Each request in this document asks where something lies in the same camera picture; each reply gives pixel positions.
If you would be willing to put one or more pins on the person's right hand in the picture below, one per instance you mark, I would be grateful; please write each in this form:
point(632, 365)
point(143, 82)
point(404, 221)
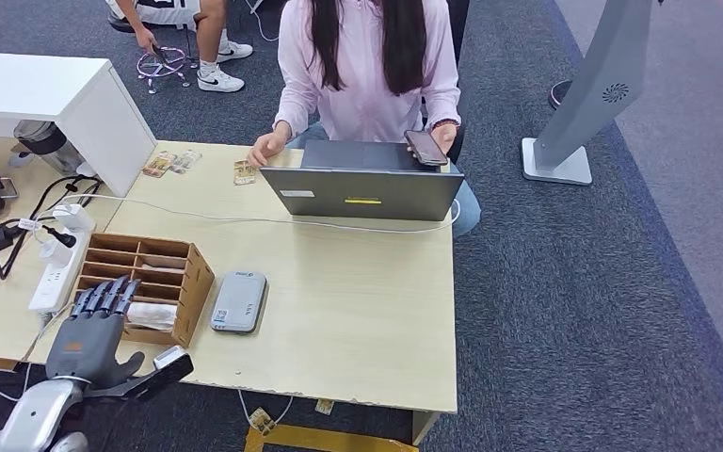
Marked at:
point(268, 148)

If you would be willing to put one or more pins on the person's left hand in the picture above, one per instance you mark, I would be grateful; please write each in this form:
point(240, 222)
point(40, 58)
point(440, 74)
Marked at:
point(446, 136)

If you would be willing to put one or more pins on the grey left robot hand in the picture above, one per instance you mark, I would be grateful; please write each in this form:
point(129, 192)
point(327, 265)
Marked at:
point(87, 346)

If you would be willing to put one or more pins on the black smartphone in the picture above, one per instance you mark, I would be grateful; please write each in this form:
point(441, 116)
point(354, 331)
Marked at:
point(426, 148)

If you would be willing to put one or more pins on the brownish ID card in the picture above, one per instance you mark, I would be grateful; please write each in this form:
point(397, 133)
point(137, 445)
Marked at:
point(244, 173)

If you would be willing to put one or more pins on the person at laptop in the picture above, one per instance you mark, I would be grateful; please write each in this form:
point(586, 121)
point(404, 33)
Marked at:
point(368, 75)

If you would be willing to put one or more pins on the white key card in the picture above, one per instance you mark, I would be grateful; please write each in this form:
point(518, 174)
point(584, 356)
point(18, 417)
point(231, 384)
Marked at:
point(163, 268)

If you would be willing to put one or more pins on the grey card reader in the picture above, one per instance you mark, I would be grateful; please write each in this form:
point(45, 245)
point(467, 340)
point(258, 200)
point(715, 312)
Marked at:
point(238, 302)

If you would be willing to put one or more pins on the crouching person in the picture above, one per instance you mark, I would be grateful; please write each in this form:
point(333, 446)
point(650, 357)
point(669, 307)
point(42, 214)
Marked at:
point(168, 9)

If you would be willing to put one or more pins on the white power strip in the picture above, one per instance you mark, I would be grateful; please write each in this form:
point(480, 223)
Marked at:
point(53, 290)

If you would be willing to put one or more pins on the white cloth bundle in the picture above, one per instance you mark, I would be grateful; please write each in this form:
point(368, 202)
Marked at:
point(151, 316)

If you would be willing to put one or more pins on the small white plug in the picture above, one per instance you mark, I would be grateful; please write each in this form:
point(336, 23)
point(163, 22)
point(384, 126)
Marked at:
point(56, 253)

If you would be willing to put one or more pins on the grey laptop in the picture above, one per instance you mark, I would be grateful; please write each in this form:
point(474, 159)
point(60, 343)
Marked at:
point(361, 193)

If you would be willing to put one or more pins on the black power plug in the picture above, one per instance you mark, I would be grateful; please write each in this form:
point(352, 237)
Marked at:
point(61, 237)

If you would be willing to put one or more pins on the wooden compartment organizer box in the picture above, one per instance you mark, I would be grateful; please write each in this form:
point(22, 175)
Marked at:
point(193, 299)

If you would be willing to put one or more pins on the dark round stand base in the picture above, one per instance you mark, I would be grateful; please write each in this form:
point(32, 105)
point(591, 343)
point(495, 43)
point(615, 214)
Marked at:
point(558, 93)

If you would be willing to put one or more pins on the white charger adapter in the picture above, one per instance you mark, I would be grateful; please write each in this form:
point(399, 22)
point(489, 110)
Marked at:
point(74, 218)

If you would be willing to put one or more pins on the metal chair base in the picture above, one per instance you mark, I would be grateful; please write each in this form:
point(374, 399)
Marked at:
point(162, 63)

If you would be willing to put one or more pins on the grey kiosk stand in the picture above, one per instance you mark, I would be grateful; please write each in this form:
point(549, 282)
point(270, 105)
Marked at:
point(592, 87)

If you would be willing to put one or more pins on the brown cardboard tag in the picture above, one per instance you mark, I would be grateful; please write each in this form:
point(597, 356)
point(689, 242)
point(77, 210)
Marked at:
point(262, 422)

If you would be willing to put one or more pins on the grey jug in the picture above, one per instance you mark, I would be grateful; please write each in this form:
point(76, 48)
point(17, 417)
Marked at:
point(46, 143)

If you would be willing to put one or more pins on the white desk shelf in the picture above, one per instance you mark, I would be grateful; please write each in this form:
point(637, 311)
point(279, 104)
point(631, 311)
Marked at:
point(56, 93)

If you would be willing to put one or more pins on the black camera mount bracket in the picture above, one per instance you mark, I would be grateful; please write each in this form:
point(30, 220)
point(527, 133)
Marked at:
point(149, 380)

